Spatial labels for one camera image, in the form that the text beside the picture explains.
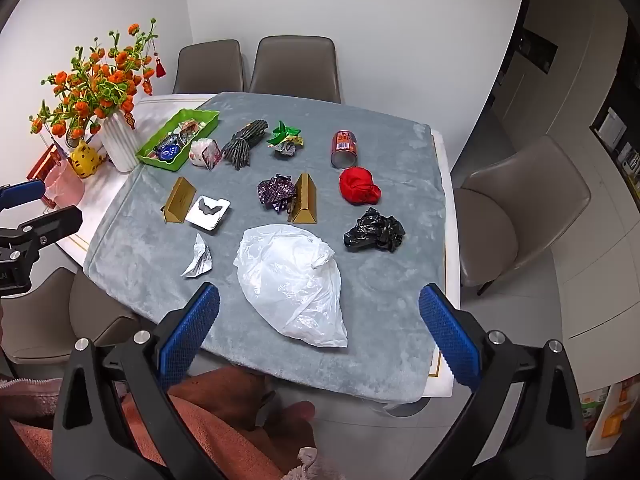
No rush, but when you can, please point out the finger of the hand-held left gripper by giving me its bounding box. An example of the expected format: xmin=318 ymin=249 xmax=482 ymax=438
xmin=0 ymin=205 xmax=83 ymax=248
xmin=0 ymin=180 xmax=46 ymax=210

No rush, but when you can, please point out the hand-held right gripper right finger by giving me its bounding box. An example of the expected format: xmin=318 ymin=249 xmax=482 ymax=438
xmin=400 ymin=283 xmax=586 ymax=480

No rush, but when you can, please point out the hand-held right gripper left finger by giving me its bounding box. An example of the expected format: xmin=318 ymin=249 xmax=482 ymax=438
xmin=52 ymin=281 xmax=236 ymax=480

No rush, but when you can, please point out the white plastic bag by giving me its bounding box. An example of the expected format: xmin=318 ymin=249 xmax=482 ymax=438
xmin=233 ymin=224 xmax=349 ymax=349

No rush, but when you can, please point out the black plastic bag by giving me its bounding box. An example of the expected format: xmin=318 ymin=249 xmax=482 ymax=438
xmin=343 ymin=206 xmax=407 ymax=253

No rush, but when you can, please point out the silver plastic insert tray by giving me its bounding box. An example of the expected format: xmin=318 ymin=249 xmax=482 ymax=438
xmin=185 ymin=195 xmax=232 ymax=233

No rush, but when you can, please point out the gold triangular box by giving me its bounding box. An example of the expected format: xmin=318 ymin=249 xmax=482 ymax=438
xmin=288 ymin=173 xmax=319 ymax=225
xmin=161 ymin=177 xmax=198 ymax=223

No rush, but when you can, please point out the purple wrapper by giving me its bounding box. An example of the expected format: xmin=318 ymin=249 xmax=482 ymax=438
xmin=257 ymin=174 xmax=297 ymax=213

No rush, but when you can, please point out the white pink wrapper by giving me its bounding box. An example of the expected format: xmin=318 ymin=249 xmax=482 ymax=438
xmin=189 ymin=137 xmax=222 ymax=170

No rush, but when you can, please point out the red plastic bag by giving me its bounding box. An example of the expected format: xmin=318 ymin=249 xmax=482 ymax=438
xmin=338 ymin=167 xmax=382 ymax=207

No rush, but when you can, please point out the dark grey cord bundle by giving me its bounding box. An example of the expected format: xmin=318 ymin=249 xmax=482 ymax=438
xmin=220 ymin=119 xmax=270 ymax=171

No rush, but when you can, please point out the green wrapper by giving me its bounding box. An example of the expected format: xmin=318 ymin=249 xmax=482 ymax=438
xmin=267 ymin=121 xmax=306 ymax=157

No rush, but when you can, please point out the red drink can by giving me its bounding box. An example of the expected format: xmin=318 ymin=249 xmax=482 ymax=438
xmin=329 ymin=130 xmax=359 ymax=168

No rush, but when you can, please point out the red box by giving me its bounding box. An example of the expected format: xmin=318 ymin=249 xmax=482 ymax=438
xmin=26 ymin=143 xmax=60 ymax=209

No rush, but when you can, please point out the pink cup with liner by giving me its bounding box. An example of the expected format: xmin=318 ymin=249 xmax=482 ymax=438
xmin=44 ymin=160 xmax=86 ymax=207

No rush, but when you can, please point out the yellow tiger figurine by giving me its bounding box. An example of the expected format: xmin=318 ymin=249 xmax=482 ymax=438
xmin=69 ymin=140 xmax=107 ymax=180

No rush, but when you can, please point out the brown leather dining chair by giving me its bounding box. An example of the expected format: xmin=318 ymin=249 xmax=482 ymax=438
xmin=0 ymin=266 xmax=146 ymax=366
xmin=452 ymin=135 xmax=592 ymax=296

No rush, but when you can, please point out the white ribbed vase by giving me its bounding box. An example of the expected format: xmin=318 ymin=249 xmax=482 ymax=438
xmin=100 ymin=111 xmax=140 ymax=173

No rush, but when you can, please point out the grey fleece table cloth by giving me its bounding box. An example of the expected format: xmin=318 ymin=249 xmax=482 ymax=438
xmin=82 ymin=91 xmax=446 ymax=406

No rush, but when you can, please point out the orange artificial flower bouquet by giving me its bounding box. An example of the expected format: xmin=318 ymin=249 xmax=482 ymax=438
xmin=29 ymin=17 xmax=161 ymax=143

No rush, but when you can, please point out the orange printed carton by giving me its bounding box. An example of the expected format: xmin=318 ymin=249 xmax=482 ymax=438
xmin=580 ymin=380 xmax=638 ymax=456

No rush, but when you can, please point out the green plastic tray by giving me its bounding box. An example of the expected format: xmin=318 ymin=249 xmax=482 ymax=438
xmin=136 ymin=108 xmax=221 ymax=171

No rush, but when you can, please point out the grey chair back left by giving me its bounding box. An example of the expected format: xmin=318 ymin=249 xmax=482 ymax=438
xmin=172 ymin=39 xmax=247 ymax=96

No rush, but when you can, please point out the grey chair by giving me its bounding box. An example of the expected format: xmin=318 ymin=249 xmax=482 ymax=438
xmin=172 ymin=39 xmax=247 ymax=96
xmin=248 ymin=35 xmax=342 ymax=105

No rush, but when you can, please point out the white paper sheet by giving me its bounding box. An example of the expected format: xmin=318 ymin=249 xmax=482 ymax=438
xmin=597 ymin=112 xmax=626 ymax=153

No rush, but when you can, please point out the grey chair back right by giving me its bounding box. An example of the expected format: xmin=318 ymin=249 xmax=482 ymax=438
xmin=248 ymin=35 xmax=342 ymax=105

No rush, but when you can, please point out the dark bookshelf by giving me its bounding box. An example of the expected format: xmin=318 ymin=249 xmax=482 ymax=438
xmin=590 ymin=10 xmax=640 ymax=186

